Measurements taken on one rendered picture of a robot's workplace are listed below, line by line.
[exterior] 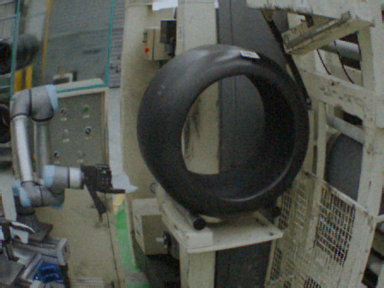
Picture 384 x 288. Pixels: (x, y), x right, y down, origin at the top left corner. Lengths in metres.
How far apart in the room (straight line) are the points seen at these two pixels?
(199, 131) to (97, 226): 0.71
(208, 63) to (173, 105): 0.17
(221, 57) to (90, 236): 1.17
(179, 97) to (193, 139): 0.46
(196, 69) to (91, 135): 0.86
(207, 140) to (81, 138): 0.60
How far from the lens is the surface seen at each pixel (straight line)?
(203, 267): 2.38
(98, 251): 2.61
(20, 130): 1.96
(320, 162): 2.37
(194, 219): 1.87
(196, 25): 2.12
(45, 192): 1.88
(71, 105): 2.44
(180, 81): 1.75
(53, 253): 2.20
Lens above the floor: 1.59
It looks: 14 degrees down
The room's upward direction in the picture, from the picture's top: straight up
